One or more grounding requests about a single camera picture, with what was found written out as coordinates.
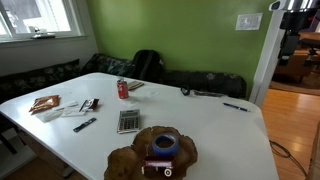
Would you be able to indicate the black sunglasses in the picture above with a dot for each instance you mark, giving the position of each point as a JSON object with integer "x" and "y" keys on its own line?
{"x": 185, "y": 90}

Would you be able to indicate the brown wooden furniture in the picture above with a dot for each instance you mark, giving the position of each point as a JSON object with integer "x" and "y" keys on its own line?
{"x": 293, "y": 68}

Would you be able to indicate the clear bag with dark items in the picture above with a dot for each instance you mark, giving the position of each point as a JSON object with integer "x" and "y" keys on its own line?
{"x": 208, "y": 94}

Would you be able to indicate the white door frame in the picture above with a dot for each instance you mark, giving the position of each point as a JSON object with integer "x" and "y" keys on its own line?
{"x": 266, "y": 60}

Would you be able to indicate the red toy wagon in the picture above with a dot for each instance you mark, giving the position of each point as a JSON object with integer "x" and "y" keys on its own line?
{"x": 156, "y": 164}

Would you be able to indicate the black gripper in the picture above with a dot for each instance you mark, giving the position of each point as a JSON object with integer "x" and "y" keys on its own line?
{"x": 290, "y": 23}

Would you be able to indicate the white paper strip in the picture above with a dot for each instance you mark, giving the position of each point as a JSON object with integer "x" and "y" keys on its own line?
{"x": 66, "y": 105}

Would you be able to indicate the dark floral back cushion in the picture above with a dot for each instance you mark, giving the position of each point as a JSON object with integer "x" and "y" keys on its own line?
{"x": 206, "y": 82}
{"x": 36, "y": 78}
{"x": 107, "y": 65}

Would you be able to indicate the white light switch plate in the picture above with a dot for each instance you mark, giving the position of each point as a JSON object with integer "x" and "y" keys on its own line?
{"x": 249, "y": 21}

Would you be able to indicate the red soda can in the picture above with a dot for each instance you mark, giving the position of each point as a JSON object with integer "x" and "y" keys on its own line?
{"x": 122, "y": 89}

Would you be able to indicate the dark blue pen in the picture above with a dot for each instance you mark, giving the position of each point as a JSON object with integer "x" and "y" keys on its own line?
{"x": 236, "y": 107}

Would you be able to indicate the grey desk calculator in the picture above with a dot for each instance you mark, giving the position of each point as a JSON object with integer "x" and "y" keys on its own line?
{"x": 128, "y": 121}

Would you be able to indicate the white framed window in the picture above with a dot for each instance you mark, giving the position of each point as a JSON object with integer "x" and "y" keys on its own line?
{"x": 40, "y": 16}

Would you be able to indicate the black backpack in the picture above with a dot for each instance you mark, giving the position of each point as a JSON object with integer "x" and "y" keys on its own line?
{"x": 147, "y": 65}

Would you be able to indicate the blue tape roll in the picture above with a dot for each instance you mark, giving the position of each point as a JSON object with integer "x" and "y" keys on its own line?
{"x": 165, "y": 145}

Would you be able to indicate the dark red white packet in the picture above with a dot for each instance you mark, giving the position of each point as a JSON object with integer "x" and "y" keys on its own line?
{"x": 89, "y": 104}

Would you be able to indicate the brown wooden burl bowl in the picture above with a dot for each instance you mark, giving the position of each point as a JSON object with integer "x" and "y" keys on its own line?
{"x": 136, "y": 156}

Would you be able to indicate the orange snack packet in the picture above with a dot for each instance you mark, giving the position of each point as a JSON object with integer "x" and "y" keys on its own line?
{"x": 44, "y": 103}

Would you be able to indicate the small device on windowsill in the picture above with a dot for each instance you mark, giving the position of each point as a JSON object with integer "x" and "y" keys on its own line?
{"x": 42, "y": 33}

